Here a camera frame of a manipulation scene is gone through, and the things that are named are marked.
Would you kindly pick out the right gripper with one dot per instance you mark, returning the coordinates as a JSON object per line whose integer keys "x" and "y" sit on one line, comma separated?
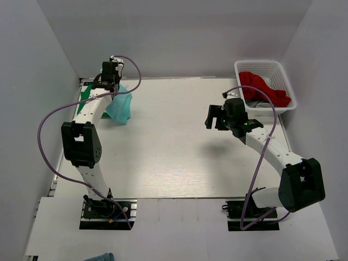
{"x": 215, "y": 111}

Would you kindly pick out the teal t-shirt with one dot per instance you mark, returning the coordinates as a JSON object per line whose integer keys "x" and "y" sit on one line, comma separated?
{"x": 119, "y": 109}

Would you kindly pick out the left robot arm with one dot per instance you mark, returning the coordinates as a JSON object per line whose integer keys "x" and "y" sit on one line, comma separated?
{"x": 81, "y": 144}

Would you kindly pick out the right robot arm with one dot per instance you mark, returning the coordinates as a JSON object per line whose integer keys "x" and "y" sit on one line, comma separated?
{"x": 301, "y": 184}

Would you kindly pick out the folded green t-shirt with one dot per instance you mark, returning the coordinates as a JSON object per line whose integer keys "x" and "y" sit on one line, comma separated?
{"x": 88, "y": 92}

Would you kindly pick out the grey garment in basket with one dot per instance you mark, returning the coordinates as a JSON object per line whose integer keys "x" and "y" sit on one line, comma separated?
{"x": 258, "y": 104}

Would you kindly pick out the white plastic basket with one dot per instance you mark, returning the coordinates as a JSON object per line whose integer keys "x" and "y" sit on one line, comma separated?
{"x": 272, "y": 74}

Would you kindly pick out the red t-shirt in basket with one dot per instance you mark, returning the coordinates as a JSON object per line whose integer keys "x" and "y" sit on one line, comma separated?
{"x": 278, "y": 98}

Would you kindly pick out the dark teal cloth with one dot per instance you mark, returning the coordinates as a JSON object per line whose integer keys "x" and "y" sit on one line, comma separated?
{"x": 104, "y": 257}

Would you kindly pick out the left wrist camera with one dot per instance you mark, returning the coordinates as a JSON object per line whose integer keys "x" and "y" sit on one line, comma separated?
{"x": 118, "y": 62}

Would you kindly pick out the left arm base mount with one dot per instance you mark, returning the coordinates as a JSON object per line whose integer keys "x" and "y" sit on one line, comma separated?
{"x": 107, "y": 216}

